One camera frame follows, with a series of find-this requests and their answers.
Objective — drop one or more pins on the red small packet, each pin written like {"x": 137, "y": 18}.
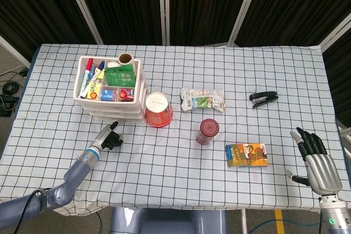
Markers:
{"x": 126, "y": 94}

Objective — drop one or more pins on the red-capped white marker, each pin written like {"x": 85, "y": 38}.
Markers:
{"x": 86, "y": 76}

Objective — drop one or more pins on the black folding screen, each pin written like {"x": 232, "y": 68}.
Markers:
{"x": 123, "y": 4}

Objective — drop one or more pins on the yellow lion snack packet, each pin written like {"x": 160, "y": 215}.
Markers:
{"x": 93, "y": 92}

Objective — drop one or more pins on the blue checkered tablecloth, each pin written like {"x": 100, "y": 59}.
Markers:
{"x": 178, "y": 176}

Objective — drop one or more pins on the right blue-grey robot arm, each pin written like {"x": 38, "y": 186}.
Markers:
{"x": 337, "y": 214}

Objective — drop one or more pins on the black power adapter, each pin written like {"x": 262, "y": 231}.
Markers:
{"x": 6, "y": 105}

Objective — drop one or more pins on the blue small packet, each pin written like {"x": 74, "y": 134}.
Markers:
{"x": 108, "y": 94}

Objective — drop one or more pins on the white table leg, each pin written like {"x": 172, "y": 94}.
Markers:
{"x": 244, "y": 221}

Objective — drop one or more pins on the white green snack packet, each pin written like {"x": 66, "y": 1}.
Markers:
{"x": 203, "y": 99}

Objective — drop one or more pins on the red thermos bottle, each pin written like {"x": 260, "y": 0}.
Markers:
{"x": 208, "y": 131}

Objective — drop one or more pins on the orange paper cup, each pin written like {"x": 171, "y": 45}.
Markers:
{"x": 157, "y": 108}

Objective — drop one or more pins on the blue-capped white marker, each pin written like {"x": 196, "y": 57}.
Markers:
{"x": 101, "y": 65}

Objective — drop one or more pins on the black stapler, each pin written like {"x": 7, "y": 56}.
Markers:
{"x": 263, "y": 98}

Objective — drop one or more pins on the white plastic drawer organizer frame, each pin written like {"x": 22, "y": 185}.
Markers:
{"x": 138, "y": 101}

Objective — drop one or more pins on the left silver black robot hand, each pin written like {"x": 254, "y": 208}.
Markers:
{"x": 102, "y": 138}

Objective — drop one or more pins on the orange blue cardboard box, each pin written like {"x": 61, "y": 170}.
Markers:
{"x": 246, "y": 155}

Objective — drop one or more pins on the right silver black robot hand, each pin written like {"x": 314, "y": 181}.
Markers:
{"x": 323, "y": 173}

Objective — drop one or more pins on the green tea packet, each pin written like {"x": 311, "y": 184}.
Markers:
{"x": 120, "y": 78}

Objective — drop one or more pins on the blue-grey robot torso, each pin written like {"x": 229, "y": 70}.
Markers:
{"x": 164, "y": 221}

